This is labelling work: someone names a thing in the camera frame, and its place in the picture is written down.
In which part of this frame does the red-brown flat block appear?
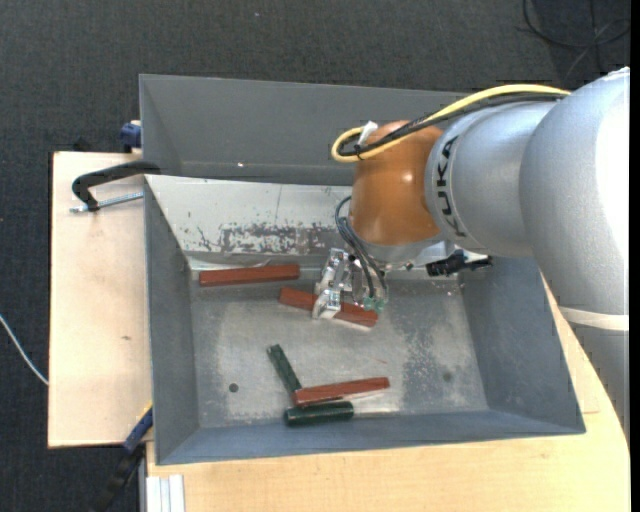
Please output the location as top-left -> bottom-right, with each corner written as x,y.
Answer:
278,286 -> 380,329
198,263 -> 302,288
291,376 -> 391,407

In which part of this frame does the grey metal bin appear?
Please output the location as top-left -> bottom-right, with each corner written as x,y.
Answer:
138,73 -> 587,466

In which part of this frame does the dark green flat block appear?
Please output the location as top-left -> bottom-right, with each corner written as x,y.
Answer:
266,343 -> 303,393
283,400 -> 355,428

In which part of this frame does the pale wood board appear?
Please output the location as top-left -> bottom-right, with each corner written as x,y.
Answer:
47,151 -> 154,449

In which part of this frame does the black cylinder on white bracket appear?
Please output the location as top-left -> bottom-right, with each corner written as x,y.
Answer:
415,243 -> 494,278

